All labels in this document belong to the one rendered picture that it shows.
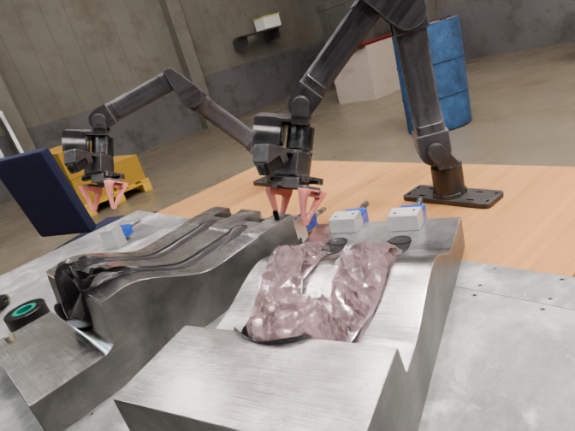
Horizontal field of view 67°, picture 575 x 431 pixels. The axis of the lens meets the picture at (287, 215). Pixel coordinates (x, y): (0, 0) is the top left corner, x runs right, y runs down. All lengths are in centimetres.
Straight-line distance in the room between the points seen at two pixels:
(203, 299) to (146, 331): 10
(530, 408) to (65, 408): 56
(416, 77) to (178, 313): 60
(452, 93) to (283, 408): 441
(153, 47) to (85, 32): 136
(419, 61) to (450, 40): 377
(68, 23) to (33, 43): 74
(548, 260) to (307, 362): 44
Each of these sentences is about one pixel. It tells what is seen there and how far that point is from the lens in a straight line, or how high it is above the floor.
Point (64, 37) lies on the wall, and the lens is 980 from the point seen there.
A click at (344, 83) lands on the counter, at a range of 811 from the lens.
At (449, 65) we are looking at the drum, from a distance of 466.
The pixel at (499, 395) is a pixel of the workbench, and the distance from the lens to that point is 53.
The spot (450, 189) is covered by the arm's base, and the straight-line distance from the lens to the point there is 96.
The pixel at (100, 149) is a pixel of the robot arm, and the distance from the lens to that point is 131.
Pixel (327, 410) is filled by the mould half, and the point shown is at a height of 91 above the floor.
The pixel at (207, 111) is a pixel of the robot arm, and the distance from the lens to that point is 131.
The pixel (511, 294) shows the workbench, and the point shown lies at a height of 80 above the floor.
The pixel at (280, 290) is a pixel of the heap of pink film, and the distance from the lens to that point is 57.
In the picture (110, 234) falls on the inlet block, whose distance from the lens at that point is 130.
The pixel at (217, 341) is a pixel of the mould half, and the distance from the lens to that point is 50.
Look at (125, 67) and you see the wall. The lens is 1002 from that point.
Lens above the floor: 118
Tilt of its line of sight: 20 degrees down
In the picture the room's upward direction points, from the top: 16 degrees counter-clockwise
